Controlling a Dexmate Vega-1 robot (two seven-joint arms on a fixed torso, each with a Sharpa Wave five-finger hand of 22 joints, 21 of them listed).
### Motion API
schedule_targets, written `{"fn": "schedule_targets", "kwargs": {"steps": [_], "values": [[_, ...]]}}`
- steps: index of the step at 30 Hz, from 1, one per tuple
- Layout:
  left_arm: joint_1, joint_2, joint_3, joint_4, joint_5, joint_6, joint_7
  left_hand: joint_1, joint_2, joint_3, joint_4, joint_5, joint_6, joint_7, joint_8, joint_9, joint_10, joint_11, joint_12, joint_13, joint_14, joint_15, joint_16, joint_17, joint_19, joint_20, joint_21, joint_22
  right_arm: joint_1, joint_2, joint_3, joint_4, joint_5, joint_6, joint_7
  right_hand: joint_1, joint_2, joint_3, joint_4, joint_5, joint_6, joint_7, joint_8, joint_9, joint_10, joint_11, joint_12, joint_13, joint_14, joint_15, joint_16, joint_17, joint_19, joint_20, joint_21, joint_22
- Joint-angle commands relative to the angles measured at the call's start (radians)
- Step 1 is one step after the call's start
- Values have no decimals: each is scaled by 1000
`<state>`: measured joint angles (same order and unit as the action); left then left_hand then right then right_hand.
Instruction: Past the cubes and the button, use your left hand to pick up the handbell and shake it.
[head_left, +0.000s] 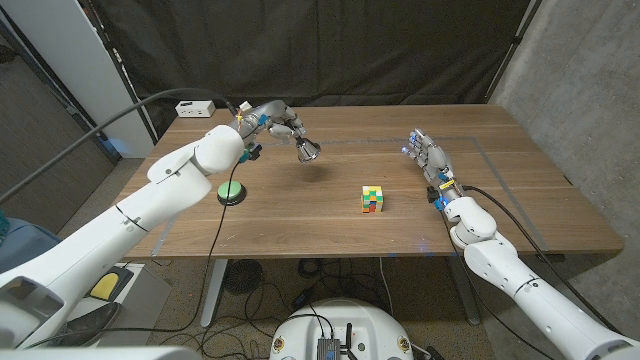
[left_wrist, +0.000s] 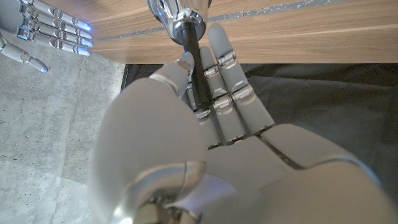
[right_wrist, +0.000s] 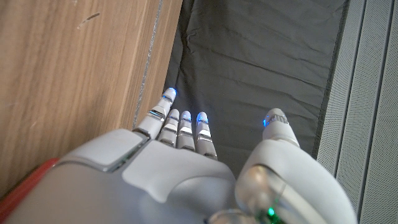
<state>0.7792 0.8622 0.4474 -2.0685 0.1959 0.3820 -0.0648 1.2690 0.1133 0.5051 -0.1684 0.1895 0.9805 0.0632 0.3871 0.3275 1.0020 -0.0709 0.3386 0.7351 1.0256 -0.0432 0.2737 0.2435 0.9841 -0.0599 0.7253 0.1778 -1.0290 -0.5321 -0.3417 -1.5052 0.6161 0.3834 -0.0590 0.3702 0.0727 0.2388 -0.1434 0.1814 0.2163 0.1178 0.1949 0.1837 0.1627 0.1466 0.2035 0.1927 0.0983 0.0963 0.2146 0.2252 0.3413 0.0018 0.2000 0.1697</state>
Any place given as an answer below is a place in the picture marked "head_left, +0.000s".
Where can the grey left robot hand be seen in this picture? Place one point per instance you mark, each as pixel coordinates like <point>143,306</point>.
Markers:
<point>275,115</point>

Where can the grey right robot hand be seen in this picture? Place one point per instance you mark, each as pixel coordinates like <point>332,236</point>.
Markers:
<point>436,161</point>

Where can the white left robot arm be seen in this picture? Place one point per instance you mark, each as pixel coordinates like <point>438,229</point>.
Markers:
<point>125,215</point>

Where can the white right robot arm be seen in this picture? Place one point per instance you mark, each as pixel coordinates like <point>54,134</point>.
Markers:
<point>500,265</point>

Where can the green push button black base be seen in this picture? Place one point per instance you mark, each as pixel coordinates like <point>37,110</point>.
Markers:
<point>231,190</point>

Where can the multicoloured puzzle cube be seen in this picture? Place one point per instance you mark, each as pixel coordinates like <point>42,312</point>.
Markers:
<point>372,199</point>

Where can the white power strip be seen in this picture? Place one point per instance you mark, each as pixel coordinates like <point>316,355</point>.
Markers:
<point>195,108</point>

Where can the black backdrop cloth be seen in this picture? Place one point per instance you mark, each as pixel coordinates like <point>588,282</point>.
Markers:
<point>325,50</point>

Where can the grey table leg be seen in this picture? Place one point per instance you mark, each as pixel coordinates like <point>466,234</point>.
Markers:
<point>465,295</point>

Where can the black backdrop stand pole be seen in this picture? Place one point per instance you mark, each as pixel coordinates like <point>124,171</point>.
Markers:
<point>515,42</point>
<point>118,65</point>

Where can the round black fan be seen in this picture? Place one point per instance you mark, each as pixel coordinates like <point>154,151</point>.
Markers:
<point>243,277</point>

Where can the black power adapter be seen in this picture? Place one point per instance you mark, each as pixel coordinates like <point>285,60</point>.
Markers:
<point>302,298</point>

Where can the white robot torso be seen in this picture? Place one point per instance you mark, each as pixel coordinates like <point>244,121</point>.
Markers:
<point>340,320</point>

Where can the white table leg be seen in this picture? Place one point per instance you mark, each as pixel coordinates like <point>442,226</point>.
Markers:
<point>215,295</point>

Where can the white board panel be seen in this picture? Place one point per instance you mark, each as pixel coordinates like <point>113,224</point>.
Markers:
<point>75,50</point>

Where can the grey electronics box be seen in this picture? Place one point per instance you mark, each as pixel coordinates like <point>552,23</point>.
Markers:
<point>328,350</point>

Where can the white floor platform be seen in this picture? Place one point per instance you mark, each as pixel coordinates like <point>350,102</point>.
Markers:
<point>145,300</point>

